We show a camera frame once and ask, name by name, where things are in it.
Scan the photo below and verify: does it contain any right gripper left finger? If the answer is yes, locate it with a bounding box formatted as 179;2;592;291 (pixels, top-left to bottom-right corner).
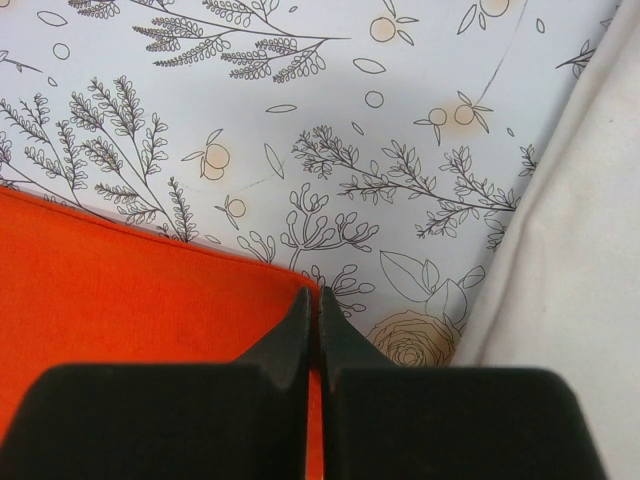
9;288;312;479

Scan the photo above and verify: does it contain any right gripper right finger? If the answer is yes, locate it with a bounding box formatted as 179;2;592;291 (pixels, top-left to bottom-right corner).
318;288;606;479

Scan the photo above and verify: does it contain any orange t shirt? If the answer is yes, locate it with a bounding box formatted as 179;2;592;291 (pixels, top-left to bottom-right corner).
1;190;324;479

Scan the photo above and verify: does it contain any folded cream t shirt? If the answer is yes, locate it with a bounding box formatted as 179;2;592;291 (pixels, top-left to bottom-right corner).
449;0;640;374

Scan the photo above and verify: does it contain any floral patterned table mat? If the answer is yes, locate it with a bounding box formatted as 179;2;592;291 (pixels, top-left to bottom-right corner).
1;1;620;366

